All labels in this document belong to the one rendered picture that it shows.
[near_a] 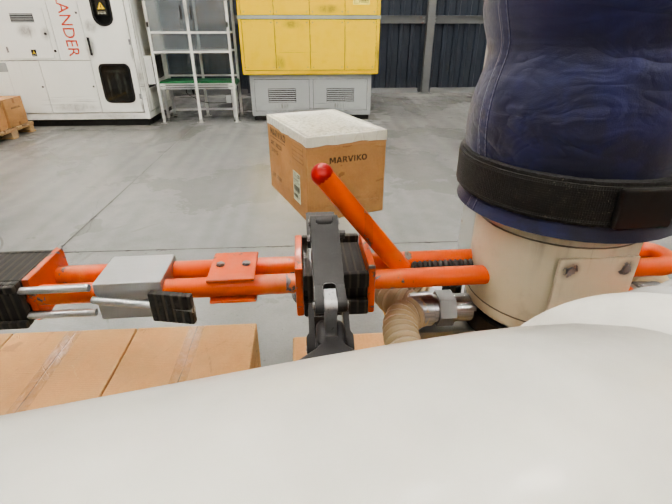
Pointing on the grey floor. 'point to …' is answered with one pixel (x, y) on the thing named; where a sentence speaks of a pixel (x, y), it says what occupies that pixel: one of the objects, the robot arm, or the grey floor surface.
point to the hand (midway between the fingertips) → (321, 275)
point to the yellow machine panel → (309, 54)
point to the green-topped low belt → (194, 91)
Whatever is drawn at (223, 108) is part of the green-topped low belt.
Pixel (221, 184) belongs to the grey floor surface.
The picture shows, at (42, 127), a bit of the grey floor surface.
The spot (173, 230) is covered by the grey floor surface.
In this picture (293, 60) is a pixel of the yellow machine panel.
